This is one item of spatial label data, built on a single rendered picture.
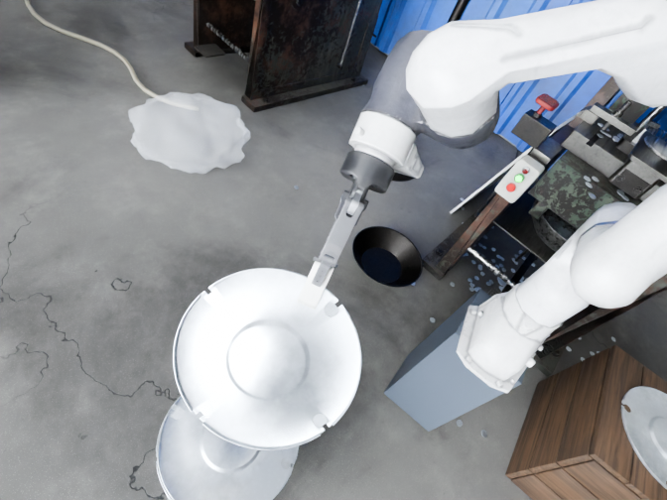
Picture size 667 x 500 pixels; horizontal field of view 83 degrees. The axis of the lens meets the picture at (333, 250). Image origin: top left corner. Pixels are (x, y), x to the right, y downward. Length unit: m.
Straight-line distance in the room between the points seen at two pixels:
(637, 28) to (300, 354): 0.55
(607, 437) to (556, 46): 1.00
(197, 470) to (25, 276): 0.83
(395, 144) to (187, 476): 0.74
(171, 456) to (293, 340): 0.42
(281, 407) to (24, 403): 0.79
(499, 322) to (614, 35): 0.60
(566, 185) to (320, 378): 1.03
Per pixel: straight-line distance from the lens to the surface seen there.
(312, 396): 0.63
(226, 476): 0.92
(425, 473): 1.32
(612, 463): 1.24
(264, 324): 0.59
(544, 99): 1.34
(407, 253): 1.62
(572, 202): 1.42
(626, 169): 1.42
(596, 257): 0.74
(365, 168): 0.53
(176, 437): 0.93
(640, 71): 0.52
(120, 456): 1.19
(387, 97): 0.56
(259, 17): 1.98
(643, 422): 1.38
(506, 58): 0.46
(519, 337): 0.91
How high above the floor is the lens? 1.15
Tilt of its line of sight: 48 degrees down
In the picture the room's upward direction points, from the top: 25 degrees clockwise
